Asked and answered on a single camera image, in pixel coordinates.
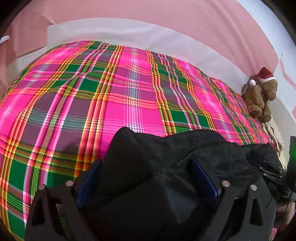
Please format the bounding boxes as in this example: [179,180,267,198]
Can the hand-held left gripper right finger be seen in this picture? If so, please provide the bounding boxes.
[190,159,277,241]

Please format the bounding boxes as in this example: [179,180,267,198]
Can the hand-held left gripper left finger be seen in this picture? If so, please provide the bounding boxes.
[24,159,104,241]

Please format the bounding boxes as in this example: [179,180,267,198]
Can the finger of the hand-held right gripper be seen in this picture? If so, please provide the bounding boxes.
[257,167,287,186]
[247,158,287,174]

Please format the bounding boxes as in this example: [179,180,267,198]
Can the black hooded zip jacket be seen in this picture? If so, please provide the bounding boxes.
[81,126,286,241]

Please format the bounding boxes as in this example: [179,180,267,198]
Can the person's right hand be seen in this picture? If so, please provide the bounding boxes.
[274,201,292,230]

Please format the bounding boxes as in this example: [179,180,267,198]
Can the beige lace cloth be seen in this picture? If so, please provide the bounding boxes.
[260,115,285,160]

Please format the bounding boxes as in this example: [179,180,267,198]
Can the brown teddy bear santa hat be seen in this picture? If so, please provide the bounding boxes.
[240,67,278,124]

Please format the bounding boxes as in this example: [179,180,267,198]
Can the pink green plaid blanket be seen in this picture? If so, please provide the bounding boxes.
[0,40,281,241]

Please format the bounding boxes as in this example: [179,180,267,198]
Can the white bed sheet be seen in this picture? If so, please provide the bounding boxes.
[14,20,252,78]

